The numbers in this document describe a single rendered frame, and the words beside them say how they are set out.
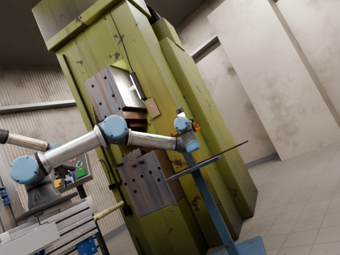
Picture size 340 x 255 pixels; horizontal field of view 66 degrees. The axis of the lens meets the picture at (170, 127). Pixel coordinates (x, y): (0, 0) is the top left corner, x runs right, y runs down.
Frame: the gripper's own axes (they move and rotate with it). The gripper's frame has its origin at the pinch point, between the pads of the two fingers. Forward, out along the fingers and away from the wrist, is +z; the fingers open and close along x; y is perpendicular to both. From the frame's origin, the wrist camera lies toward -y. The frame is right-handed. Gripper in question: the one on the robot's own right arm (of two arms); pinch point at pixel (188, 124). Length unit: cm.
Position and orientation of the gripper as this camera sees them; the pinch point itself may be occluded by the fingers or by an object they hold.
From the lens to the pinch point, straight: 168.7
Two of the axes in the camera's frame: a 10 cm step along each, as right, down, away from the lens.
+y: 4.1, 9.0, -1.4
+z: 2.2, 0.6, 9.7
